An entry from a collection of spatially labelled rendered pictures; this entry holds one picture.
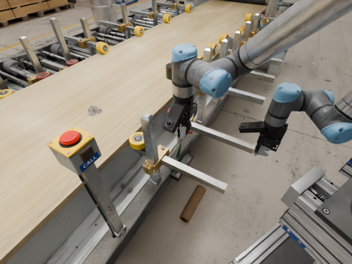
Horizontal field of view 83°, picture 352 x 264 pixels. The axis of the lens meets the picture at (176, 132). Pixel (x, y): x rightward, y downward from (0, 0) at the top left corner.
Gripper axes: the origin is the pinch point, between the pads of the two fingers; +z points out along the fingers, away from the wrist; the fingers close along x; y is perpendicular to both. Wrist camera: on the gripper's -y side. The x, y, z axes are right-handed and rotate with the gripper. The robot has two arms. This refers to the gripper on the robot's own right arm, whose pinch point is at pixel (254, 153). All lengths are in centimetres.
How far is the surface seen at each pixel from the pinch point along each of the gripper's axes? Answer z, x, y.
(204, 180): -2.2, -26.6, -13.5
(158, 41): -7, 76, -104
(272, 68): 71, 250, -18
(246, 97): -12.2, 23.4, -13.5
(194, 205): 75, -2, -25
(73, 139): -41, -55, -35
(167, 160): -2.6, -25.6, -31.2
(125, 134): -7, -26, -53
